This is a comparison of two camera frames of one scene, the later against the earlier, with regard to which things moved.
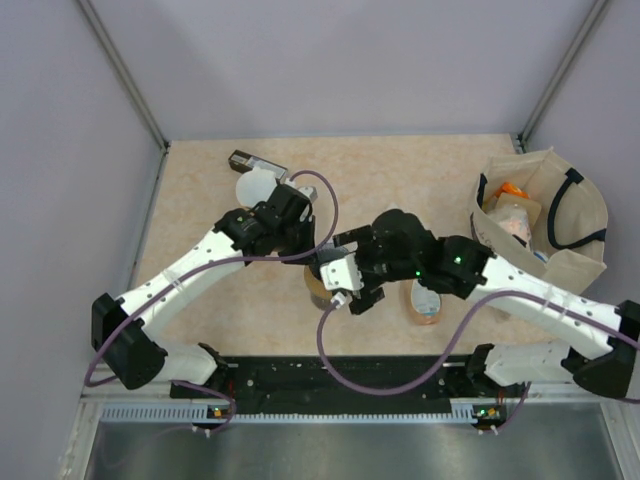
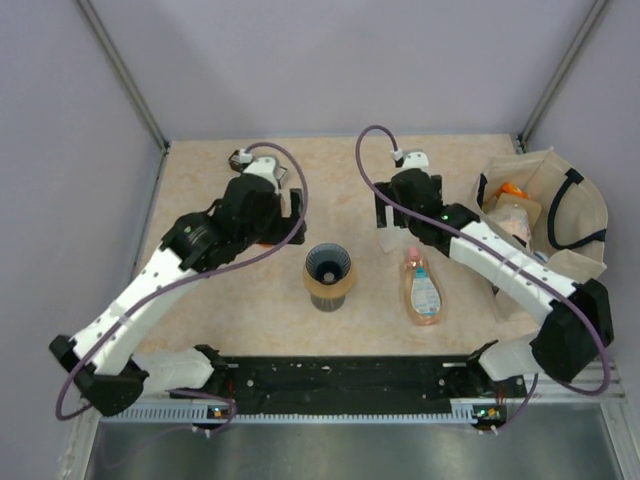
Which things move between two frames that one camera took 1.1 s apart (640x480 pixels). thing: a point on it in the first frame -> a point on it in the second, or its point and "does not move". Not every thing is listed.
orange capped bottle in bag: (510, 188) does not move
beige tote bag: (544, 214) does not move
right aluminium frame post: (520, 141) does not move
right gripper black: (370, 244) -> (388, 189)
